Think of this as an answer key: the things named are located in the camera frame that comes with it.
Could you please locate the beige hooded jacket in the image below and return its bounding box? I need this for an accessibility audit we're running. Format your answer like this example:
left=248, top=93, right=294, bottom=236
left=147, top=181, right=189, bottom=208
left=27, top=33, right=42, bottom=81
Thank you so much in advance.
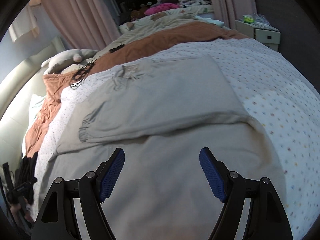
left=38, top=55, right=286, bottom=239

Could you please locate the cream padded headboard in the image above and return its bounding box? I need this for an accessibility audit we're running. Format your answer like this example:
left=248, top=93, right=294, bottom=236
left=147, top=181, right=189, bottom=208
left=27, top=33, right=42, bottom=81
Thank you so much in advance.
left=1, top=36, right=65, bottom=170

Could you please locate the rust orange blanket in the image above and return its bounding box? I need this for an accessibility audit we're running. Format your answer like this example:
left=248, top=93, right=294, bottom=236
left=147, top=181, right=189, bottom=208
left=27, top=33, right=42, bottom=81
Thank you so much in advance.
left=25, top=21, right=247, bottom=158

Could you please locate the grey plush toy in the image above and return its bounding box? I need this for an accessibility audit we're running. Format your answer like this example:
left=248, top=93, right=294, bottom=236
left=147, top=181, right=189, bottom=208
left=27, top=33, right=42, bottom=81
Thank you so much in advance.
left=41, top=49, right=98, bottom=74

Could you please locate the white dotted quilt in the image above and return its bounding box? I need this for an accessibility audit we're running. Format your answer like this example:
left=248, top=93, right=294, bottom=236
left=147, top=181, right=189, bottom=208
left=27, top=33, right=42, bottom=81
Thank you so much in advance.
left=32, top=38, right=319, bottom=239

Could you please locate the black remote control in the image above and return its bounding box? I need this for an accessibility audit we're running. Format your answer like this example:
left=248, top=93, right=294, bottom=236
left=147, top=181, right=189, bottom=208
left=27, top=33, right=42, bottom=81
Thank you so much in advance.
left=109, top=44, right=125, bottom=53

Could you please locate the pink curtain left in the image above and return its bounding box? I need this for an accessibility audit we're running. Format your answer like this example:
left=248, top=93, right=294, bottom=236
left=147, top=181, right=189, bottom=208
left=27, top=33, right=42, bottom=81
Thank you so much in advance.
left=41, top=0, right=120, bottom=50

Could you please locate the white bedside cabinet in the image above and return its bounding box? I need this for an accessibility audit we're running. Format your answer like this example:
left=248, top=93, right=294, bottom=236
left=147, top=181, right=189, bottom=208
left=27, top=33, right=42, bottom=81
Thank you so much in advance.
left=235, top=21, right=281, bottom=51

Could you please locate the beige bear print blanket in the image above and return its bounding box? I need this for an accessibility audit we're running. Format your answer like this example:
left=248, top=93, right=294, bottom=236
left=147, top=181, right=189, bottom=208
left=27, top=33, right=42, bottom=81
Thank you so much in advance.
left=93, top=5, right=214, bottom=60

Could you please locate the green yellow item on cabinet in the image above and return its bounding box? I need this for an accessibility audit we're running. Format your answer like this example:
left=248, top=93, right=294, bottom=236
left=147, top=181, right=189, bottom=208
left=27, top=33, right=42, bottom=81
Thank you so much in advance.
left=242, top=15, right=255, bottom=24

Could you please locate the pink plush toy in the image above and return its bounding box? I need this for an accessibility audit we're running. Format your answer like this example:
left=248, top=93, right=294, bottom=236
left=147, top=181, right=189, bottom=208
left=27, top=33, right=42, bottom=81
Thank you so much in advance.
left=144, top=3, right=180, bottom=16

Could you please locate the black tangled cable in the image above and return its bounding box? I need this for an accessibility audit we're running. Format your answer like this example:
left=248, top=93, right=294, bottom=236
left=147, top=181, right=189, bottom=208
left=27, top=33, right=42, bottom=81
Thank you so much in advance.
left=69, top=60, right=97, bottom=90

